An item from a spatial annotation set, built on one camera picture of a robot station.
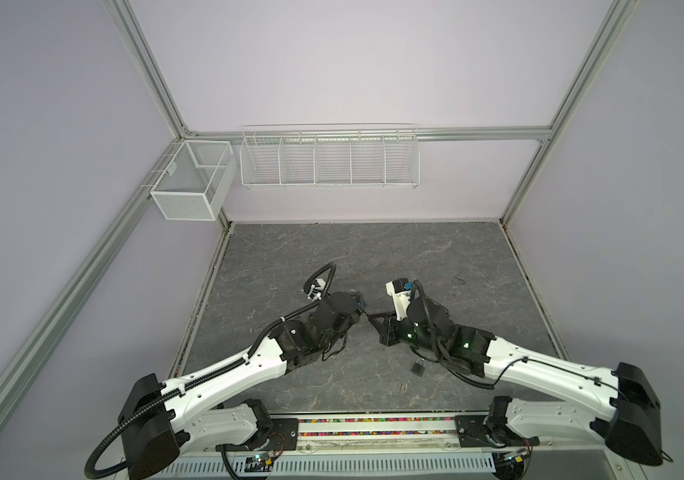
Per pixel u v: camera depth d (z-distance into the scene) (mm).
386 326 631
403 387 807
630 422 385
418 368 829
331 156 972
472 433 739
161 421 390
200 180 1025
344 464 1577
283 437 729
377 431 753
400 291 653
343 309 543
